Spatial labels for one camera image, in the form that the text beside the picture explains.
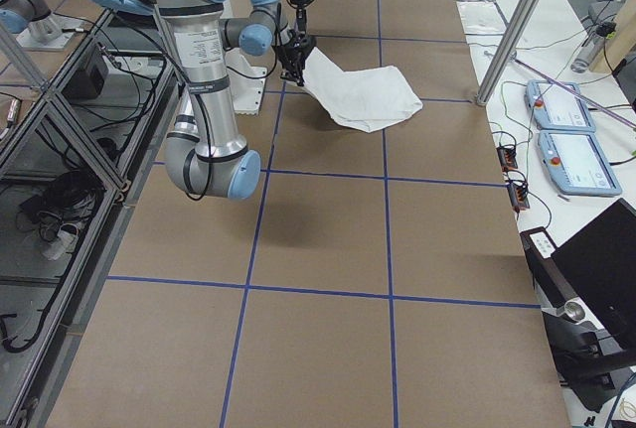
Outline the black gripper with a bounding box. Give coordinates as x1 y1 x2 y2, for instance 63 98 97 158
275 30 316 87
289 0 311 32

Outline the white printed t-shirt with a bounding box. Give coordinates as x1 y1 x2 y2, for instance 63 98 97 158
303 49 423 133

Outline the transparent plastic bag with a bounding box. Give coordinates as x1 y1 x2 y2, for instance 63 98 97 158
456 0 508 36

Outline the black power adapter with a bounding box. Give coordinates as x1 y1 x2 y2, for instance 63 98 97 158
62 47 108 100

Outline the purple rod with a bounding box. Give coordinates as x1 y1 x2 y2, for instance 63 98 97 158
511 57 636 131

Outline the far orange usb hub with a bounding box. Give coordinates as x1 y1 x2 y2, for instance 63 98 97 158
497 146 519 173

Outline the orange usb hub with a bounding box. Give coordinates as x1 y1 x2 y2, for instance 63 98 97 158
497 146 519 173
507 181 530 214

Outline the near orange usb hub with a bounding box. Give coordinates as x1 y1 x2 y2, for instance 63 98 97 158
507 181 530 214

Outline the upper teach pendant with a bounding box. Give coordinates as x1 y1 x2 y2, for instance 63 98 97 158
525 79 596 132

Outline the teach pendant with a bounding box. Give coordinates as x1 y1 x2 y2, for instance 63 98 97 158
525 79 596 132
538 130 622 197

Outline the white power strip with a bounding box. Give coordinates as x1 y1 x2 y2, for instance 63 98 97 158
42 227 79 261

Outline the clear plastic bottle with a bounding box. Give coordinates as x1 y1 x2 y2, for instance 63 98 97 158
570 32 605 73

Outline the lower teach pendant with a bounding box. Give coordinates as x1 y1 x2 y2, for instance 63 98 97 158
538 130 622 197

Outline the black labelled box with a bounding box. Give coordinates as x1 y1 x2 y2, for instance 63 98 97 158
520 226 586 324

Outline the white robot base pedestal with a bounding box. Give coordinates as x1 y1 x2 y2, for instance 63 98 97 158
218 0 267 115

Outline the aluminium frame rack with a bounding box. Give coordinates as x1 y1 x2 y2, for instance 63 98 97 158
1 11 177 427

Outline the aluminium frame post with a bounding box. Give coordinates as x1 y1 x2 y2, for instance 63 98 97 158
475 0 540 106

